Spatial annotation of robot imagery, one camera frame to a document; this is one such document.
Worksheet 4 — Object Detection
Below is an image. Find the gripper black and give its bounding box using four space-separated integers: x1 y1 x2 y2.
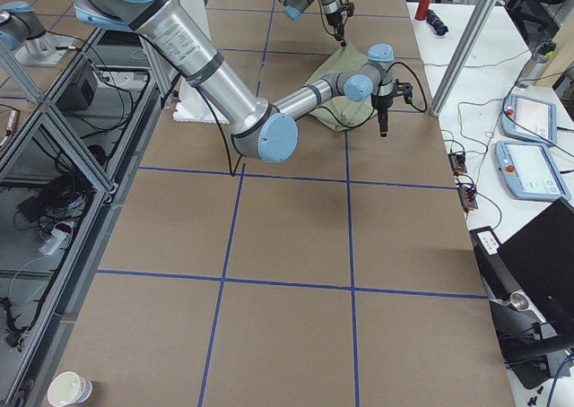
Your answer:
372 94 393 137
326 12 346 47

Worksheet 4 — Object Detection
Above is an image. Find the olive green long-sleeve shirt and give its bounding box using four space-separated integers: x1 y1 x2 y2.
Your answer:
306 42 383 132

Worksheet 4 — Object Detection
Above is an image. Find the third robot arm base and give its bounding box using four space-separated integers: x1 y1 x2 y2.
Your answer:
1 1 76 66

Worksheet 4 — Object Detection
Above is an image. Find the folded dark blue umbrella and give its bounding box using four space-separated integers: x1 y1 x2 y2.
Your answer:
426 9 448 37

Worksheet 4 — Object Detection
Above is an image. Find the orange terminal block strip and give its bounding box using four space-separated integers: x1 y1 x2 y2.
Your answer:
448 151 478 213

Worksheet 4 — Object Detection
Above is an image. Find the far teach pendant tablet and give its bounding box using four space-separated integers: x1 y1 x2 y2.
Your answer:
500 93 557 146

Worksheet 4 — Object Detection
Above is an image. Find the teach pendant tablet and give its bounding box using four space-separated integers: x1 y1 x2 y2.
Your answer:
500 93 557 146
494 141 571 202

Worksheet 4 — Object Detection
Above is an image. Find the near teach pendant tablet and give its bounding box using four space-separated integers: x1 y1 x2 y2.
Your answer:
494 141 571 202

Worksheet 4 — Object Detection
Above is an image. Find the black laptop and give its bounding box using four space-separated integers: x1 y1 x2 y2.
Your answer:
498 198 573 333

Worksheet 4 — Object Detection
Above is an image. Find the paper cup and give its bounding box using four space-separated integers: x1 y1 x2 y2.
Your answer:
47 371 93 407

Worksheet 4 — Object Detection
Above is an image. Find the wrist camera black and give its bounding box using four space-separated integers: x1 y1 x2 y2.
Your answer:
338 0 355 17
392 79 413 105

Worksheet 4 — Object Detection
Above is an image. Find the aluminium frame post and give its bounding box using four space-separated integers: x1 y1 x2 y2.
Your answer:
429 0 497 117

